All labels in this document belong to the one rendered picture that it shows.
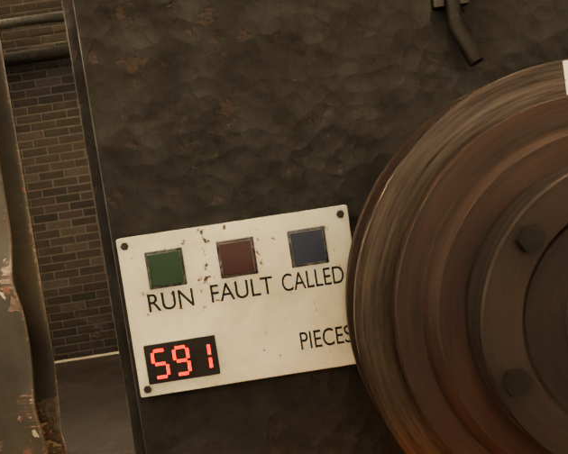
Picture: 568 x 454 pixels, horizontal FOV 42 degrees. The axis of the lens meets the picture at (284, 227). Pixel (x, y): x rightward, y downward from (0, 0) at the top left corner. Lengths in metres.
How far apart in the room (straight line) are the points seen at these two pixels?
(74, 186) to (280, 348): 6.19
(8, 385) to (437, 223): 2.95
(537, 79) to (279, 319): 0.37
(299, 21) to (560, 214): 0.38
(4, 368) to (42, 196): 3.73
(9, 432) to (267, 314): 2.79
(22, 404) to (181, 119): 2.74
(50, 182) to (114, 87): 6.18
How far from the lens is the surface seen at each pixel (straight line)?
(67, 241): 7.02
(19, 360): 3.47
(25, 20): 6.73
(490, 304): 0.65
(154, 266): 0.84
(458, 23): 0.88
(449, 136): 0.72
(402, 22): 0.89
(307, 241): 0.83
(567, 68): 0.77
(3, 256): 3.41
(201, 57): 0.87
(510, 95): 0.74
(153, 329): 0.85
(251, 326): 0.84
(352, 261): 0.77
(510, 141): 0.72
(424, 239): 0.70
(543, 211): 0.66
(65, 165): 7.01
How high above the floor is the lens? 1.27
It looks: 3 degrees down
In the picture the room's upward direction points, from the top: 9 degrees counter-clockwise
